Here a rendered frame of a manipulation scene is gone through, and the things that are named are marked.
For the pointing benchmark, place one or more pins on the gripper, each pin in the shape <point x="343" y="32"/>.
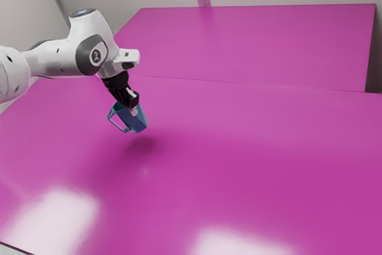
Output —
<point x="117" y="85"/>

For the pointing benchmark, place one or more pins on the teal faceted mug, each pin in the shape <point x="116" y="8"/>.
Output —
<point x="134" y="120"/>

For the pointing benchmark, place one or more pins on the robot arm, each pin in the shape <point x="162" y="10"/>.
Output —
<point x="56" y="55"/>

